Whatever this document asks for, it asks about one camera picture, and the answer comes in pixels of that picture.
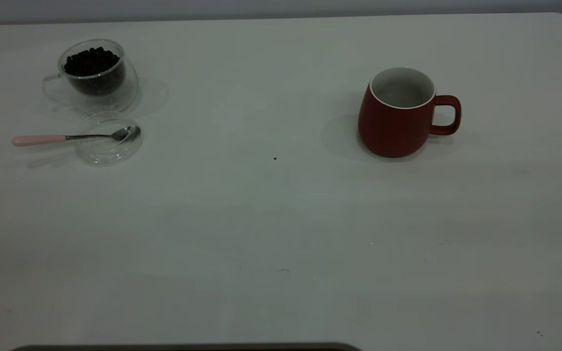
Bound clear glass saucer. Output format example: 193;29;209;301
75;111;144;166

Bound pink-handled metal spoon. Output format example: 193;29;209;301
12;125;141;147

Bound red ceramic mug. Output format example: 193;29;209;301
358;67;462;158

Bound clear double-wall glass cup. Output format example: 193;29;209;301
42;39;140;116

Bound dark coffee beans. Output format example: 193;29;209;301
63;47;126;96

